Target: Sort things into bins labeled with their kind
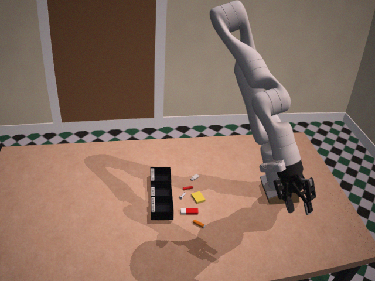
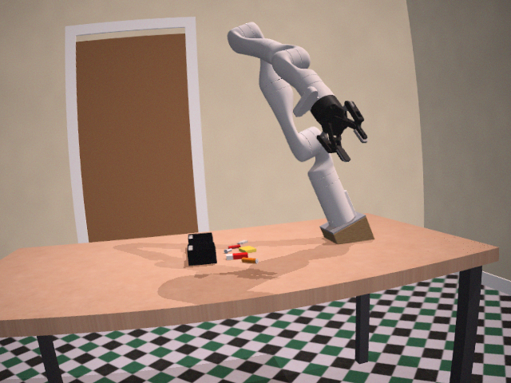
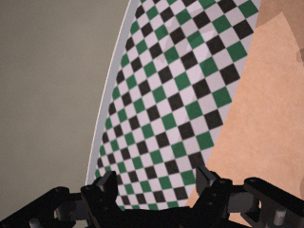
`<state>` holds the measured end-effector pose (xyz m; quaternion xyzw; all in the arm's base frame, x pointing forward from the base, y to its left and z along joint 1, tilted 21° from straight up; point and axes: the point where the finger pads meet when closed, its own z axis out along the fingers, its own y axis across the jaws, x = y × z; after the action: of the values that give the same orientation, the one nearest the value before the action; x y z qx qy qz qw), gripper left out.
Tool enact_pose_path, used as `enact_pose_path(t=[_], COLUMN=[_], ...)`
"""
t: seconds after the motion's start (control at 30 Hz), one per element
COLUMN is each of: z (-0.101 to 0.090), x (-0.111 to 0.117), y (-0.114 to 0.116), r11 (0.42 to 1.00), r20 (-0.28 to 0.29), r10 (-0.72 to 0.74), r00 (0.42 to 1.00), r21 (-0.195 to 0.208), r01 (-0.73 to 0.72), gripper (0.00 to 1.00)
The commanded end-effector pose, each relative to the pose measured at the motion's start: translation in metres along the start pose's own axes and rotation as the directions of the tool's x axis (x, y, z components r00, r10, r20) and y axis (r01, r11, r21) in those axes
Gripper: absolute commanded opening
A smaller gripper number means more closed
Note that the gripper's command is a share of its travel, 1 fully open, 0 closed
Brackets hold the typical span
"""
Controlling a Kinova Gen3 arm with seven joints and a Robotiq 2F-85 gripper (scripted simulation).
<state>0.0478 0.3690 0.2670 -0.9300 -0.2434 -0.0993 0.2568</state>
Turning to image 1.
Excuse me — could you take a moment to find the yellow flat square pad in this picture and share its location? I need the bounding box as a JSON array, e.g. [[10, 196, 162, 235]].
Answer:
[[191, 191, 206, 204]]

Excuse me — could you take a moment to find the red and white eraser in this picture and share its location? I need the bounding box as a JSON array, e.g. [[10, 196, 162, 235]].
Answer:
[[181, 208, 198, 215]]

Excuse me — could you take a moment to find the black three-compartment bin rack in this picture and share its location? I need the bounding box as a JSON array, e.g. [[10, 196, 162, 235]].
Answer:
[[151, 167, 174, 220]]

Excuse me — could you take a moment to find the white usb stick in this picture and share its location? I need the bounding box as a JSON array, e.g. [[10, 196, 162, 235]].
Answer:
[[191, 174, 199, 181]]

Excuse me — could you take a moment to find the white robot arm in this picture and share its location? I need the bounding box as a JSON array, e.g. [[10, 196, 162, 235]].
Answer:
[[210, 0, 301, 190]]

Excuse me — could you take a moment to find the orange aa battery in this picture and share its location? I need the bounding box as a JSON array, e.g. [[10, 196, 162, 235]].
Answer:
[[193, 220, 206, 228]]

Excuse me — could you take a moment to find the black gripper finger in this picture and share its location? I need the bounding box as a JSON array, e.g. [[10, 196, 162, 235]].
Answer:
[[274, 178, 295, 213], [290, 177, 316, 215]]

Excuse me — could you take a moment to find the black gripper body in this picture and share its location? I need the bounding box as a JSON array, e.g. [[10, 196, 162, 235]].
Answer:
[[277, 160, 304, 193]]

